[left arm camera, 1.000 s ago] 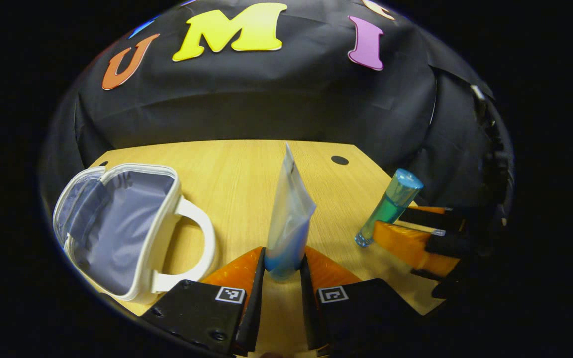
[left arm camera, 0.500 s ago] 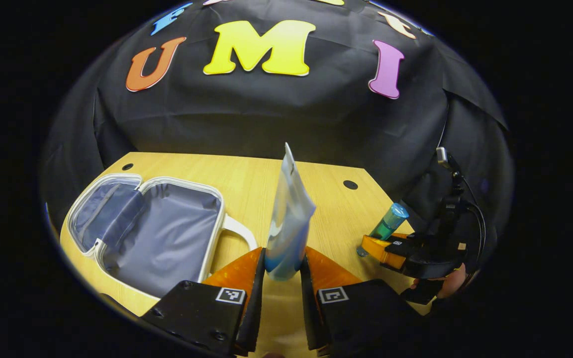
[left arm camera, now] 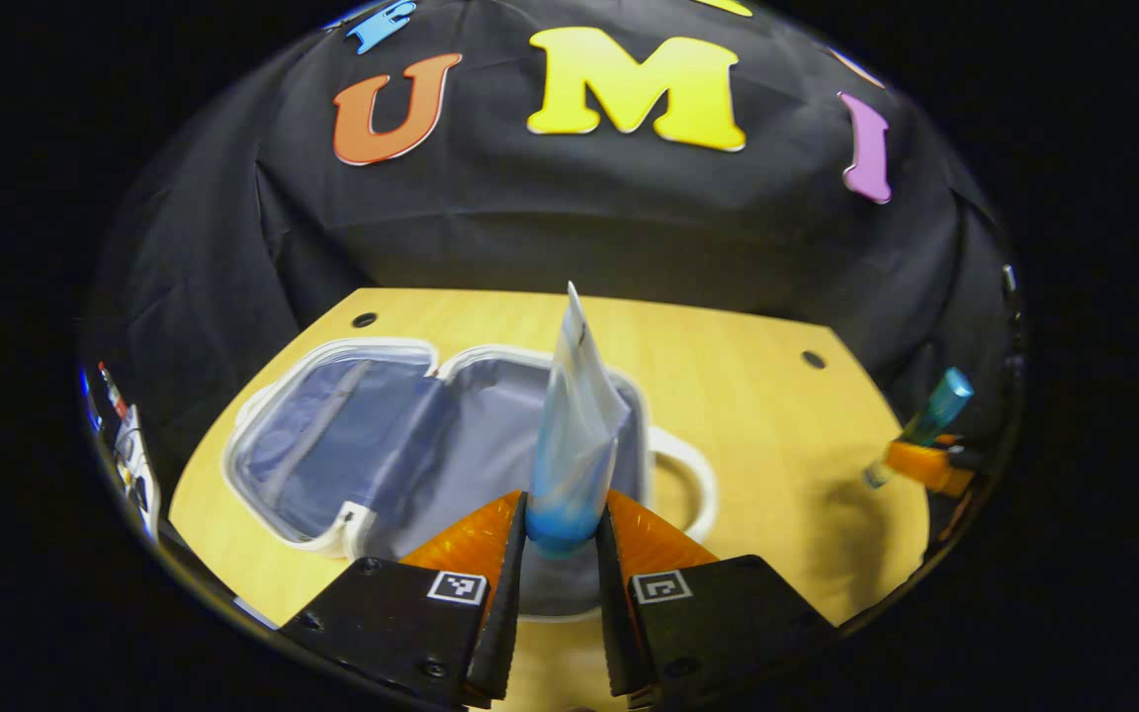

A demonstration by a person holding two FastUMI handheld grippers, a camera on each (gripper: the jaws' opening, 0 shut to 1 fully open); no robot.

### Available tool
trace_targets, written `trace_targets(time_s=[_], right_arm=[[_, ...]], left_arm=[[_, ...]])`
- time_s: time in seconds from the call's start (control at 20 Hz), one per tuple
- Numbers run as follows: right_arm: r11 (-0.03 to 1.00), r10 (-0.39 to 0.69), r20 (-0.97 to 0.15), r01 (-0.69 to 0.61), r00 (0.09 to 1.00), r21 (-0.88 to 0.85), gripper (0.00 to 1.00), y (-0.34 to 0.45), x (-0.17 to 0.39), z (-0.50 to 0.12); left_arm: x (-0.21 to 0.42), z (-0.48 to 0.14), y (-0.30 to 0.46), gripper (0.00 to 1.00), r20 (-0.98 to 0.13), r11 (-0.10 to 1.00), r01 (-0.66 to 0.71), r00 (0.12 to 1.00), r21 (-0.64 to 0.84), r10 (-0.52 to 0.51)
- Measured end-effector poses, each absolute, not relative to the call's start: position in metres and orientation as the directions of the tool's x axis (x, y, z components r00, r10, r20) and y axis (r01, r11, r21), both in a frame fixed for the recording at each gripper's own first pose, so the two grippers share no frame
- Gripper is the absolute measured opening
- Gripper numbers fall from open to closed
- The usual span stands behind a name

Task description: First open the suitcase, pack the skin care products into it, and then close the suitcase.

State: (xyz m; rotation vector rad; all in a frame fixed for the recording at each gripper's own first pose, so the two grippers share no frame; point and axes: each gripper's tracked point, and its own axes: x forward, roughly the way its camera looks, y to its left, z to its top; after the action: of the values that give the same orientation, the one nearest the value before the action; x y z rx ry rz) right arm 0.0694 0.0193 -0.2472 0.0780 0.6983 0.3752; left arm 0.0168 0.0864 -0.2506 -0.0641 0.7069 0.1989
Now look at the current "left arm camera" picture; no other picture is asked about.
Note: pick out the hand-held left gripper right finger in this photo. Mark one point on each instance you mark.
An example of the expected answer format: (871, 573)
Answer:
(617, 633)

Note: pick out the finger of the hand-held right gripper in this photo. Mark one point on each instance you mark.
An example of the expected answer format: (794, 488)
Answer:
(920, 463)

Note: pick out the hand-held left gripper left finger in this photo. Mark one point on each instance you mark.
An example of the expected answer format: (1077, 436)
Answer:
(502, 633)

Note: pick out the clear blue skincare bottle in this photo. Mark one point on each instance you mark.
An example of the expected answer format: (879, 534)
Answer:
(945, 400)

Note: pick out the white and blue skincare tube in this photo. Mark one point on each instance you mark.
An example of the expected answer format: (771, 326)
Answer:
(574, 435)

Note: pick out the white suitcase with grey lining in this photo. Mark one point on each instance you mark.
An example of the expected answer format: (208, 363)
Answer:
(332, 445)

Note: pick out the black backdrop cloth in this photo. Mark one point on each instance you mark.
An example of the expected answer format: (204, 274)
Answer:
(530, 218)

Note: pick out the computer monitor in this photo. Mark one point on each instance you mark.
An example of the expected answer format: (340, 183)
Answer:
(88, 391)

